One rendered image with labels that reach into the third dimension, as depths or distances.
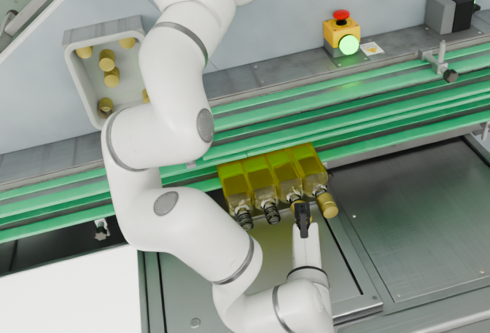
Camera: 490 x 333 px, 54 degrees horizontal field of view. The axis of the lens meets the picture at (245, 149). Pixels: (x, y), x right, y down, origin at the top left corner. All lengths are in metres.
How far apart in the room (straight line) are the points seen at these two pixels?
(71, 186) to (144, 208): 0.57
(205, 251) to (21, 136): 0.80
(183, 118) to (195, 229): 0.13
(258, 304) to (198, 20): 0.43
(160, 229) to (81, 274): 0.63
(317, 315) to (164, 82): 0.42
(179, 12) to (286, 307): 0.45
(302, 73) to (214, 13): 0.54
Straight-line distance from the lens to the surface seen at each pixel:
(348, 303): 1.02
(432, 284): 1.12
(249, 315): 0.78
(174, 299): 1.08
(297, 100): 1.09
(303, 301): 0.75
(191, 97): 0.55
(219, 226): 0.60
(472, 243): 1.21
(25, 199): 1.20
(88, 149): 1.23
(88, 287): 1.17
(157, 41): 0.60
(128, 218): 0.64
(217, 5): 0.66
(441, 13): 1.29
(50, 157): 1.25
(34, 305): 1.20
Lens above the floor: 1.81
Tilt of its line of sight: 51 degrees down
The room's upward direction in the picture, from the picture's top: 160 degrees clockwise
